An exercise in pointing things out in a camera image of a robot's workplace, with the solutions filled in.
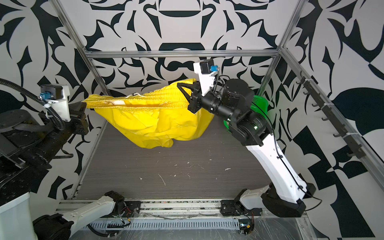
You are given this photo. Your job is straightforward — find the yellow shorts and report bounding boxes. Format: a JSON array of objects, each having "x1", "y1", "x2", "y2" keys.
[{"x1": 84, "y1": 83, "x2": 214, "y2": 149}]

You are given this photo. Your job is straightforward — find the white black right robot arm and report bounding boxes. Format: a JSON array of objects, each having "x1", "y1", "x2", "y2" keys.
[{"x1": 177, "y1": 79, "x2": 316, "y2": 218}]

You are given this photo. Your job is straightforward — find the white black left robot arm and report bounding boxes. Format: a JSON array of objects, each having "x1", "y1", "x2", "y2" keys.
[{"x1": 1, "y1": 103, "x2": 124, "y2": 240}]

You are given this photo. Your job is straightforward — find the green plastic basket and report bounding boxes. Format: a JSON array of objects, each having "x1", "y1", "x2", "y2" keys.
[{"x1": 222, "y1": 92, "x2": 268, "y2": 120}]

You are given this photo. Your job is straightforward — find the small green-lit electronics board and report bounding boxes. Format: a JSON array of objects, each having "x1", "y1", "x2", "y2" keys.
[{"x1": 239, "y1": 219, "x2": 255, "y2": 235}]

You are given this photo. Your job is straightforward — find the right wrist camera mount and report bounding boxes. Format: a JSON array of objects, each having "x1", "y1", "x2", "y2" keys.
[{"x1": 193, "y1": 59, "x2": 219, "y2": 97}]

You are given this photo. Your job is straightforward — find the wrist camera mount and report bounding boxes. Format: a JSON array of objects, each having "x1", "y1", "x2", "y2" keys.
[
  {"x1": 193, "y1": 59, "x2": 219, "y2": 97},
  {"x1": 40, "y1": 84, "x2": 70, "y2": 122}
]

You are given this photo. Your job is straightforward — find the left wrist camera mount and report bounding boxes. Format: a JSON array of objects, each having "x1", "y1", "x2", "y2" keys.
[{"x1": 40, "y1": 84, "x2": 70, "y2": 122}]

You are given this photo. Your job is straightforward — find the aluminium cage frame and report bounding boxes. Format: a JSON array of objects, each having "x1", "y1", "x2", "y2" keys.
[{"x1": 51, "y1": 1, "x2": 384, "y2": 188}]

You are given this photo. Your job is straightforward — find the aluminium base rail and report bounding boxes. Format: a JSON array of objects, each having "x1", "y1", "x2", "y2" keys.
[{"x1": 53, "y1": 197, "x2": 308, "y2": 218}]

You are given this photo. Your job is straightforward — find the white slotted cable duct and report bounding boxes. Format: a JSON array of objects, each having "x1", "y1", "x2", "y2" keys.
[{"x1": 90, "y1": 219, "x2": 240, "y2": 231}]

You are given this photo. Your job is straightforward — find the black wall hook rack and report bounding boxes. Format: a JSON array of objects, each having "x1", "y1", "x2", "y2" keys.
[{"x1": 297, "y1": 71, "x2": 367, "y2": 159}]

